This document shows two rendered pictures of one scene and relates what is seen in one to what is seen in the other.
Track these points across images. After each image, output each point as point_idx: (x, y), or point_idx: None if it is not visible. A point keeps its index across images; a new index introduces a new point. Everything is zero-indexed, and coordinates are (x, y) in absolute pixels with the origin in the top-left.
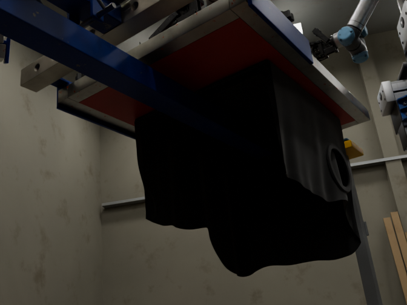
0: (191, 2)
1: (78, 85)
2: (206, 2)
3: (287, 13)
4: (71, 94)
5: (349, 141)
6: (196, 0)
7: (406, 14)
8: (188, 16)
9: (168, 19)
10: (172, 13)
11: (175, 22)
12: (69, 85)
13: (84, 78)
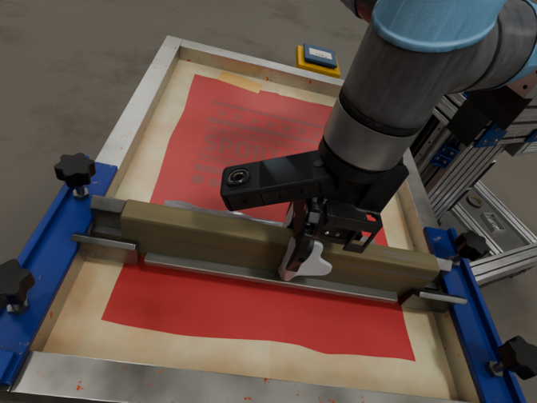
0: (382, 182)
1: (61, 401)
2: (374, 5)
3: (483, 255)
4: (34, 402)
5: (339, 76)
6: (398, 188)
7: (535, 72)
8: (359, 229)
9: (302, 188)
10: (324, 183)
11: (320, 213)
12: (19, 394)
13: (85, 402)
